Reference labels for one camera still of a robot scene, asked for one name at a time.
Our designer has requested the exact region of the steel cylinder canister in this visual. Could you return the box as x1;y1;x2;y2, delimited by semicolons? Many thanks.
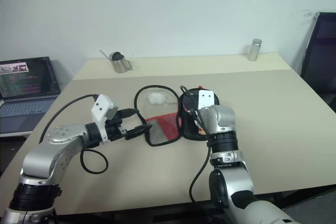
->
247;38;264;62

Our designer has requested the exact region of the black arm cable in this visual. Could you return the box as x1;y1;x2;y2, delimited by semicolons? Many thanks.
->
189;140;212;204
39;93;109;175

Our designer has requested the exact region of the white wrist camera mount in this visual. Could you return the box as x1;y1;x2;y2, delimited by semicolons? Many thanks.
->
198;89;214;110
91;94;120;128

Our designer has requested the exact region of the black table frame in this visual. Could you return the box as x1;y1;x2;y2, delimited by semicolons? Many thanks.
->
49;187;336;224

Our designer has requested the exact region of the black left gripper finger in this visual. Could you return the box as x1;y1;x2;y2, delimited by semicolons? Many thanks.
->
125;125;153;141
115;108;140;120

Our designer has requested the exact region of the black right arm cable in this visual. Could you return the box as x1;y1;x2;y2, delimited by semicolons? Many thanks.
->
189;140;212;204

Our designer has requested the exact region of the steel long-spout kettle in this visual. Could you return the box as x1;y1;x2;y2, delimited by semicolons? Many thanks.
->
99;49;133;74

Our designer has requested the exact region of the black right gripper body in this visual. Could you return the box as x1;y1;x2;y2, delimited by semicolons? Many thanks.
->
192;108;206;132

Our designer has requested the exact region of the white ball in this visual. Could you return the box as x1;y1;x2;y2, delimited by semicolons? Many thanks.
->
148;92;167;105

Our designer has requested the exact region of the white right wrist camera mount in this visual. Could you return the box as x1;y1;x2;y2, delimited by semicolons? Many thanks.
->
198;89;214;110

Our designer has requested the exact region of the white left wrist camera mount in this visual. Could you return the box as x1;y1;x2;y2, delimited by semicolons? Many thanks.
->
91;94;120;128

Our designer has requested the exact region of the black zip paddle case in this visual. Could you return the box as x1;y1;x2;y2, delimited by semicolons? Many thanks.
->
134;84;222;147

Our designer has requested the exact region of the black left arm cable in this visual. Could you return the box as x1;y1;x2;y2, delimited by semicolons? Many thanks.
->
39;93;109;175

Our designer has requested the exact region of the open grey laptop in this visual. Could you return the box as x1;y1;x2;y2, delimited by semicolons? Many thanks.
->
0;56;62;138

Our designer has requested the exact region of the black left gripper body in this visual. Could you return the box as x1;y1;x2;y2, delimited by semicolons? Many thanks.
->
104;118;128;142

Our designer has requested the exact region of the black screen panel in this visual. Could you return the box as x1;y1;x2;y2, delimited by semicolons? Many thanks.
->
299;12;336;104

